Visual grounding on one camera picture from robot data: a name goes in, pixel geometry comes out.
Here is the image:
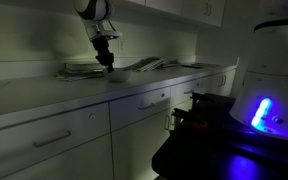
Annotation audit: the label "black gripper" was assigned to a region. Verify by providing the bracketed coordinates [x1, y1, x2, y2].
[92, 36, 114, 73]

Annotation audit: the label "white bowl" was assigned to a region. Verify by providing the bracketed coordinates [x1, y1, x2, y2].
[104, 69, 132, 82]

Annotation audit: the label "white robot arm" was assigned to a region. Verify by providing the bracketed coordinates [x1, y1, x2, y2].
[73, 0, 122, 72]

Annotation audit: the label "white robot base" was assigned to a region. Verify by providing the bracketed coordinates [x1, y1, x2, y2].
[230, 19, 288, 140]

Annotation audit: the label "flat dark papers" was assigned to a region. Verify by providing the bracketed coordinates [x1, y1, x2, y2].
[180, 63, 220, 69]

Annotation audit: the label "black robot cart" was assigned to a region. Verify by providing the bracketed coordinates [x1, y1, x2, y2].
[151, 93, 288, 180]

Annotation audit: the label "wall power outlet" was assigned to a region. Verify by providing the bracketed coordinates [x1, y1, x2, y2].
[118, 40, 125, 54]

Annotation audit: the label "middle drawer handle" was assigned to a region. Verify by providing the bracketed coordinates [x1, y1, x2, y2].
[138, 103, 155, 110]

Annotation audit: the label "lower cabinet door handle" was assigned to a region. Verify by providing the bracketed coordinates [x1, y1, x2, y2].
[164, 115, 170, 130]

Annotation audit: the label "cabinet door handle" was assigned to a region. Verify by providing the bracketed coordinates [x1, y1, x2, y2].
[221, 75, 227, 86]
[164, 115, 170, 130]

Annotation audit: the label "left drawer handle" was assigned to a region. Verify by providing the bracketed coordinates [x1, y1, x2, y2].
[32, 130, 71, 148]

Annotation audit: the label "far cabinet door handle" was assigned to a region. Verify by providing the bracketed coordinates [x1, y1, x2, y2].
[221, 75, 227, 86]

